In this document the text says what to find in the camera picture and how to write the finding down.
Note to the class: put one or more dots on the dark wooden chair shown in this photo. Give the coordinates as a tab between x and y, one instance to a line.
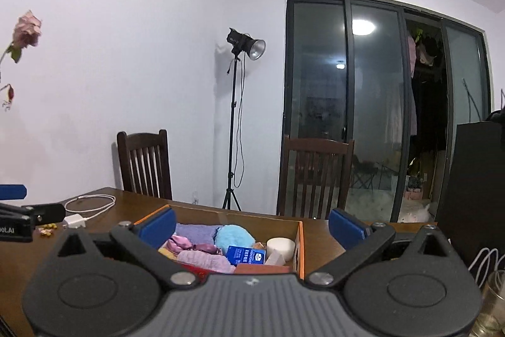
144	163
315	176

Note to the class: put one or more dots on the yellow sponge in box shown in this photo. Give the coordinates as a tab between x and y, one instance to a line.
168	253

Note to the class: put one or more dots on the clear glass cup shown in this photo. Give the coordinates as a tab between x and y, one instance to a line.
490	321

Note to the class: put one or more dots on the black sliding glass door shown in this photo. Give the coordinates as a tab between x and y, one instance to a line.
395	79

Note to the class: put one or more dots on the black cloth on monitor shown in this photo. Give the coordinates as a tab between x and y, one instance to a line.
497	116

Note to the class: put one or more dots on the blue tissue pack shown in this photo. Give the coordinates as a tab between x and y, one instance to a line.
244	255

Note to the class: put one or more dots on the white tape roll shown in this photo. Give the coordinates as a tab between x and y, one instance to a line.
283	246

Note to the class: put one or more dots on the black monitor back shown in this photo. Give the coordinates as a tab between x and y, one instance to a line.
471	213

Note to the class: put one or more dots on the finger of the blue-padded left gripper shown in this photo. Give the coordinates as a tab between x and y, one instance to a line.
12	191

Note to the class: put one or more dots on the small yellow dried petals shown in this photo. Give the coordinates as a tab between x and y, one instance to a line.
47	230

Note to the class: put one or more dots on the black studio light on stand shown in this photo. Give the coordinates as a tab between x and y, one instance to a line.
243	47

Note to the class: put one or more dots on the white power adapter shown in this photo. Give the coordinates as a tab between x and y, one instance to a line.
74	221

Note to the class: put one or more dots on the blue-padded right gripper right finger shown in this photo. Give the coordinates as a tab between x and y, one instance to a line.
363	244

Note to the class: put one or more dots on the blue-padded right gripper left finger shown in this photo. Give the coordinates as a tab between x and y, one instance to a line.
141	240

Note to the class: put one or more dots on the white foam block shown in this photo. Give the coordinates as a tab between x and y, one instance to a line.
275	259

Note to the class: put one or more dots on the lavender knitted soft roll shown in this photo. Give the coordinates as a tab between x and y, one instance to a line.
196	233

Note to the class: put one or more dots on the pink satin cloth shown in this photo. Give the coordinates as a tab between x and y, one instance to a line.
176	244

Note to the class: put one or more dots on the dark wooden chair left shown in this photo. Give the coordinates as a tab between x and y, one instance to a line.
144	163

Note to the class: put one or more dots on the dark wooden chair centre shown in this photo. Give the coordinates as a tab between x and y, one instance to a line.
315	176

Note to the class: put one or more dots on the dried pink rose bouquet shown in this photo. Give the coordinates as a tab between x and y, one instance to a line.
27	32

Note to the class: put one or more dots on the light blue fluffy ball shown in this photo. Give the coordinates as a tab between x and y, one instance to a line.
235	235

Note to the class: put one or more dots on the red cardboard fruit box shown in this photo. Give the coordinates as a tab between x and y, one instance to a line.
262	228

